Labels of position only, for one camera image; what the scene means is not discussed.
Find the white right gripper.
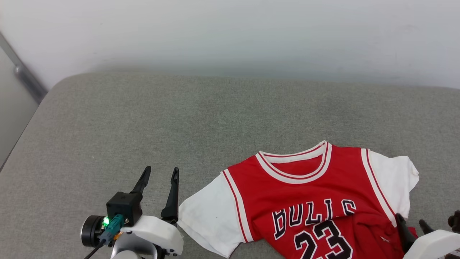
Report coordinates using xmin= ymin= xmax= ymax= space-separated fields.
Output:
xmin=395 ymin=213 xmax=460 ymax=259

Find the grey fabric sofa cushion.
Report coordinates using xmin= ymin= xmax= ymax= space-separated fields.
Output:
xmin=0 ymin=72 xmax=460 ymax=259

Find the teal left camera connector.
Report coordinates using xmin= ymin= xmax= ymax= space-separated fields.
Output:
xmin=99 ymin=215 xmax=125 ymax=245

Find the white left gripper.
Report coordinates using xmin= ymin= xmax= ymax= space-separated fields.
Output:
xmin=81 ymin=166 xmax=184 ymax=256

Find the grey metal rail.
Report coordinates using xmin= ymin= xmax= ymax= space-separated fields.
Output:
xmin=0 ymin=32 xmax=48 ymax=105

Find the red white basketball jersey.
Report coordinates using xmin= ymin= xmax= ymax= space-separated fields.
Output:
xmin=178 ymin=140 xmax=420 ymax=259

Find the black left camera cable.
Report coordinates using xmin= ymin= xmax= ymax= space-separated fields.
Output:
xmin=84 ymin=243 xmax=105 ymax=259

